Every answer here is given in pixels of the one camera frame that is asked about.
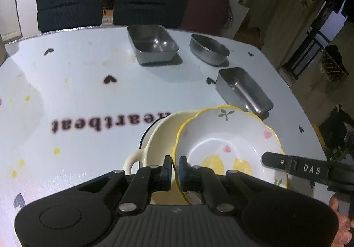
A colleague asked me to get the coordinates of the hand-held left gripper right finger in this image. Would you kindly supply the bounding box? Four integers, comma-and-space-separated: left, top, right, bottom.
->
179, 156, 273, 215

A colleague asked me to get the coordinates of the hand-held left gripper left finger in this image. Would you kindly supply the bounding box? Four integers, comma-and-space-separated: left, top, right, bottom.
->
78, 156, 173, 215

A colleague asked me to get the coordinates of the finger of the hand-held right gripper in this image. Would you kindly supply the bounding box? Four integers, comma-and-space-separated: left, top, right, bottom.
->
261, 151, 330, 183

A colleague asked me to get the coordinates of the cream bowl with handles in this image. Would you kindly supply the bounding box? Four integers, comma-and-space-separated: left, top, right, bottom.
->
123, 110, 200, 206

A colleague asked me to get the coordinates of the floral bowl with yellow rim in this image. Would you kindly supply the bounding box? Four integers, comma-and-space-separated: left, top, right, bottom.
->
172, 105, 289, 205

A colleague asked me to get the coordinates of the round steel bowl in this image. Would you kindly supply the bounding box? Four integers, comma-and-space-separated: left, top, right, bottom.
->
189, 34, 231, 66

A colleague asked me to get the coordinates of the person's right hand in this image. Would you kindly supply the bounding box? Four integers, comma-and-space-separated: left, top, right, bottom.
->
329, 197, 354, 245

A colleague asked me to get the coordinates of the rectangular steel container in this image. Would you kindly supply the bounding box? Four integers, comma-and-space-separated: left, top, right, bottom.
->
215, 67, 274, 115

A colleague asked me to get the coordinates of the net basket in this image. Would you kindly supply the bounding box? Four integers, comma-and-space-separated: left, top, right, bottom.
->
321, 45, 349, 83

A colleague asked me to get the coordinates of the square steel container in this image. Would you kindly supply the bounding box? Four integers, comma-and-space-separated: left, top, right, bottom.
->
127, 24, 180, 66

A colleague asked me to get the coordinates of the staircase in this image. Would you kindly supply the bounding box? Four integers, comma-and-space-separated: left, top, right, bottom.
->
213, 0, 266, 50

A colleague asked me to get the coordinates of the dark blue chair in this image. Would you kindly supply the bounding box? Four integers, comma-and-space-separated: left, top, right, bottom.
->
36, 0, 107, 33
113, 0, 192, 29

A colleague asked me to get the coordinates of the white kitchen cabinet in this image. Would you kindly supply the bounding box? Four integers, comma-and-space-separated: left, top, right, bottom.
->
0, 0, 23, 41

